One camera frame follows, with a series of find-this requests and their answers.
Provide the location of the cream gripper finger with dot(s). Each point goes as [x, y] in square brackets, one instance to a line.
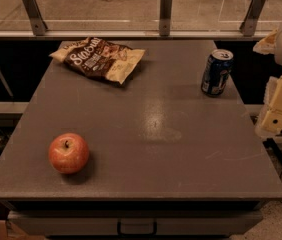
[267, 44]
[269, 122]

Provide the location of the blue pepsi can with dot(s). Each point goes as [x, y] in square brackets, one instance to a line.
[217, 71]

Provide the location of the red apple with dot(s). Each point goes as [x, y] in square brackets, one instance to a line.
[68, 153]

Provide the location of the brown and cream chip bag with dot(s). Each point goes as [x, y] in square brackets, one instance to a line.
[98, 58]

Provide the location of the clear acrylic barrier panel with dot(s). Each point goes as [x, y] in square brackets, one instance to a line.
[196, 15]

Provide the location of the cardboard box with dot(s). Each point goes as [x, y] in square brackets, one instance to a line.
[9, 231]

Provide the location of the right metal bracket post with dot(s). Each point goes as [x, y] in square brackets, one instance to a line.
[249, 24]

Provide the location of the metal bracket post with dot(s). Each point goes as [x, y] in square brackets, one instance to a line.
[37, 23]
[165, 17]
[249, 24]

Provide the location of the middle metal bracket post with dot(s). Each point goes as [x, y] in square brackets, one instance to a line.
[165, 17]

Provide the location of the grey drawer with handle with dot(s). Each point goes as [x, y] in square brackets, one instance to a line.
[195, 223]

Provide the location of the left metal bracket post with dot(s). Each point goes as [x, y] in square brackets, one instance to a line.
[37, 23]

